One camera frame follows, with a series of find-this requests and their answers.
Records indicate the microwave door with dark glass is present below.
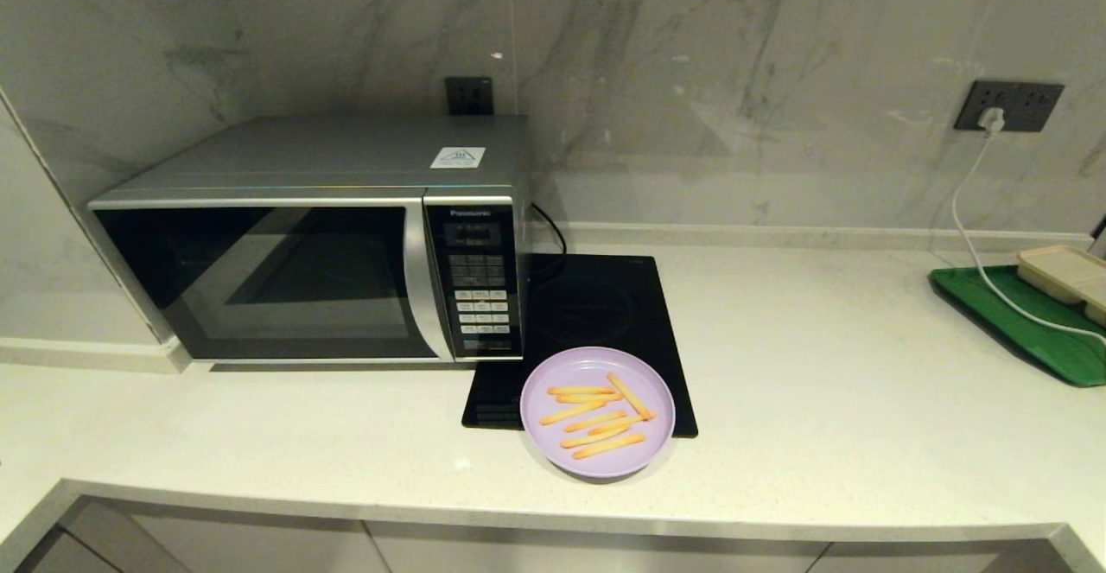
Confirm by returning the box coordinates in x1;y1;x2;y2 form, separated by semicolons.
87;194;456;364

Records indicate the lilac round plate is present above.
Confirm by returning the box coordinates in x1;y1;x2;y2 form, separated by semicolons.
519;346;677;480

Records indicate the silver Panasonic microwave oven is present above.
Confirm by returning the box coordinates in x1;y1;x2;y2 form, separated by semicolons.
86;115;535;363

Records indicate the black cable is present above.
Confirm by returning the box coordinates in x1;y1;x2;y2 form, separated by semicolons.
529;202;569;279

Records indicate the white cable with plug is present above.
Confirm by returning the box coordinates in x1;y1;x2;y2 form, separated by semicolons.
950;107;1106;346

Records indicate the green plastic tray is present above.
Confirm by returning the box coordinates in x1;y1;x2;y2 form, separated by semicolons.
929;264;1106;388

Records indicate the small dark wall socket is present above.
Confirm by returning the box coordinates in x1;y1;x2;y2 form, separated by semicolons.
445;77;496;117

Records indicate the grey cabinet front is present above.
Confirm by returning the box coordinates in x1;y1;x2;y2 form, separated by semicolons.
363;517;832;573
804;538;1077;573
9;521;126;573
56;493;394;573

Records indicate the white triangle warning sticker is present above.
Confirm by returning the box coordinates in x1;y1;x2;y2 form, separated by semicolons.
430;146;486;169

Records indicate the wide dark wall socket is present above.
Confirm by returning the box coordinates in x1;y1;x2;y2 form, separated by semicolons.
953;80;1066;134

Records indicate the beige lunch container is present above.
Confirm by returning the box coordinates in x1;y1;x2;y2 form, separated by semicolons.
1015;245;1106;328

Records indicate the black induction cooktop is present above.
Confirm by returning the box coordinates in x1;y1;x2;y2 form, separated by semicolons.
461;252;699;439

